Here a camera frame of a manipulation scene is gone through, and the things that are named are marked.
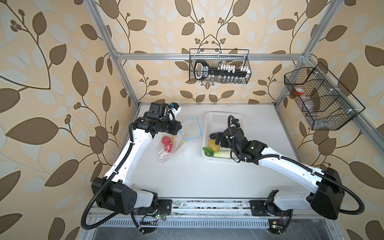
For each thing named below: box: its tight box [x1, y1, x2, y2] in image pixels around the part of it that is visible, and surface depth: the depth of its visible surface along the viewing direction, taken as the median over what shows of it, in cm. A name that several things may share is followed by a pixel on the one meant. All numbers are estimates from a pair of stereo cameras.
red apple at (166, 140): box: [162, 136, 172, 144], surface depth 96 cm
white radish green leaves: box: [202, 147, 231, 159], surface depth 90 cm
